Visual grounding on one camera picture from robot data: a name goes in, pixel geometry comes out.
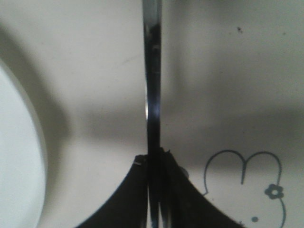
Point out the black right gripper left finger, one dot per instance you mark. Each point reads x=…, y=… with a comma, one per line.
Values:
x=127, y=206

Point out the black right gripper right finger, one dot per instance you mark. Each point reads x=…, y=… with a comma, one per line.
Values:
x=182, y=205

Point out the white round plate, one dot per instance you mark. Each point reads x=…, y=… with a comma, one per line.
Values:
x=23, y=161

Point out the silver metal chopstick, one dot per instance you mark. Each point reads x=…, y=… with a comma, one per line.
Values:
x=152, y=37

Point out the cream rabbit serving tray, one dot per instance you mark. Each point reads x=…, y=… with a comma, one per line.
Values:
x=232, y=96

